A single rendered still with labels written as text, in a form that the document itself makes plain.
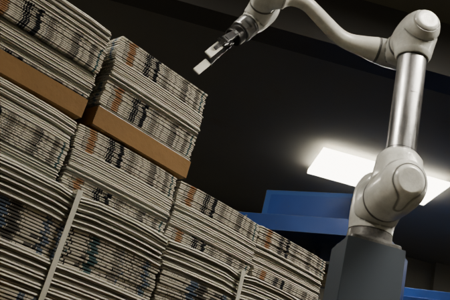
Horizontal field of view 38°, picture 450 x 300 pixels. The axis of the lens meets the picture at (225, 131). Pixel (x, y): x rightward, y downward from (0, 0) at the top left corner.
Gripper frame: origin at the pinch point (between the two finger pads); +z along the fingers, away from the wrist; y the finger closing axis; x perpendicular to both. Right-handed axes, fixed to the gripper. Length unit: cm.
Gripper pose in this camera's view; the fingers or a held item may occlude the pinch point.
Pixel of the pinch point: (203, 61)
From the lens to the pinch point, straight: 237.0
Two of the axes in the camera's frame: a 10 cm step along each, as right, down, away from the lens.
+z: -6.4, 5.9, -4.9
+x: 6.9, 7.3, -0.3
